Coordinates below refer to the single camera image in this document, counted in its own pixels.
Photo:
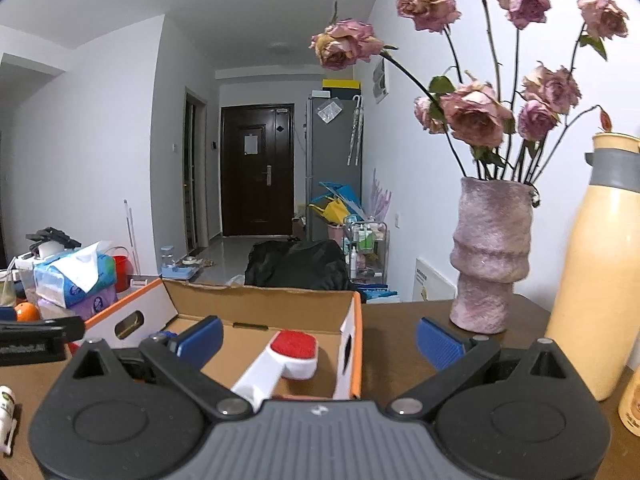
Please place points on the white mop pole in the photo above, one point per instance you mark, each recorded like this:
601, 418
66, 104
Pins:
131, 240

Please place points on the white leaning board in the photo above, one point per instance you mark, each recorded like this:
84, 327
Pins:
432, 282

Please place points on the blue and yellow bags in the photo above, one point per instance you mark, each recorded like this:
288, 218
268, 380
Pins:
335, 205

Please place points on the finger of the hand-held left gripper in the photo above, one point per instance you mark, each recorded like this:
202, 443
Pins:
40, 331

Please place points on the orange cardboard box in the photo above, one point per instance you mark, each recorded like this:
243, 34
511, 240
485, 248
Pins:
260, 310

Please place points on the orange fruit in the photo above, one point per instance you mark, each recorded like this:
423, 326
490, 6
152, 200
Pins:
27, 312

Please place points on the grey refrigerator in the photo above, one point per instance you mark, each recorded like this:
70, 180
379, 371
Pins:
330, 160

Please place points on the dark brown entrance door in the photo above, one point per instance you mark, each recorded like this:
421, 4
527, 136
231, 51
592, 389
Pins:
257, 170

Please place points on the black plastic device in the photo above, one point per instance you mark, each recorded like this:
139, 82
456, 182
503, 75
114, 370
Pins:
52, 237

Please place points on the pink textured vase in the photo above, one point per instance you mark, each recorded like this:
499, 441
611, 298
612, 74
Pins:
490, 260

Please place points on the bunch of dried pink roses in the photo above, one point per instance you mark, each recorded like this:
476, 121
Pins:
475, 110

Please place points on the side door frame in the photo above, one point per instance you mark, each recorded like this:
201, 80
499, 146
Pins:
196, 170

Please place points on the white wall panel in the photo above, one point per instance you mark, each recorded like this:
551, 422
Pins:
381, 80

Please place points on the yellow and black box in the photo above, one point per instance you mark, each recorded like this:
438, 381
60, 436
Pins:
341, 87

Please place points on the hanging folded umbrellas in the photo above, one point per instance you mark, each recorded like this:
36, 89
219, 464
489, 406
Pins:
356, 130

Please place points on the rolling cart with bottles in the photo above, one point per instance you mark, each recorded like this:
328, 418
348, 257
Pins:
367, 250

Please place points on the clear plastic bag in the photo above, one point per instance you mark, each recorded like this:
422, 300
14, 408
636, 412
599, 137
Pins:
329, 111

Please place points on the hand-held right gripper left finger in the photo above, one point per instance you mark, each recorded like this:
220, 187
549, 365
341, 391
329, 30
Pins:
200, 340

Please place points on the black bag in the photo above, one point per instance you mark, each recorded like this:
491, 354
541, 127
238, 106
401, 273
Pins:
300, 265

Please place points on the red and white lint brush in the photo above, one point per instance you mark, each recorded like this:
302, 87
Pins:
295, 352

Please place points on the yellow bear mug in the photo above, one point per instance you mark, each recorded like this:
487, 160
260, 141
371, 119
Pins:
632, 407

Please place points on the blue tissue pack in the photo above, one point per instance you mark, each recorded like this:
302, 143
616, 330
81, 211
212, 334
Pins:
65, 280

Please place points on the clear food container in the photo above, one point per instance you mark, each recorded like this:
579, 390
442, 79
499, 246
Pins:
26, 285

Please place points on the purple feather decoration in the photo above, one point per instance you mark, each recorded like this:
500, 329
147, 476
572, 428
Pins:
380, 200

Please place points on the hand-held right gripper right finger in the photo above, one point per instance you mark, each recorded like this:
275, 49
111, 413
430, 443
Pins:
440, 342

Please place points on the pink bucket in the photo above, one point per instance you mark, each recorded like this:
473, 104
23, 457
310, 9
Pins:
336, 232

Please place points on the yellow thermos jug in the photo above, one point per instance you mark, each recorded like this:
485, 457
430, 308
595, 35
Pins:
595, 280

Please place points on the purple tissue pack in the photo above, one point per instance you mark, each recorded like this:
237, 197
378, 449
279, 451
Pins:
95, 305

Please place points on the small white green tube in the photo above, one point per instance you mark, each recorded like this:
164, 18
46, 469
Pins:
7, 410

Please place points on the red bucket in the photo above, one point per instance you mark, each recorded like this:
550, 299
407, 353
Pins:
121, 272

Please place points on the blue pet feeder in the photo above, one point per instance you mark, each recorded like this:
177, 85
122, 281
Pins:
177, 267

